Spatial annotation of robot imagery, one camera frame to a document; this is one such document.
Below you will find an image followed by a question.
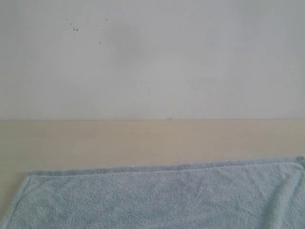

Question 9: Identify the light blue fluffy towel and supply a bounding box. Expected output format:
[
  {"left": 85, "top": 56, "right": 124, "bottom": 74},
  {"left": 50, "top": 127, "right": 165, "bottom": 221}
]
[{"left": 0, "top": 156, "right": 305, "bottom": 229}]

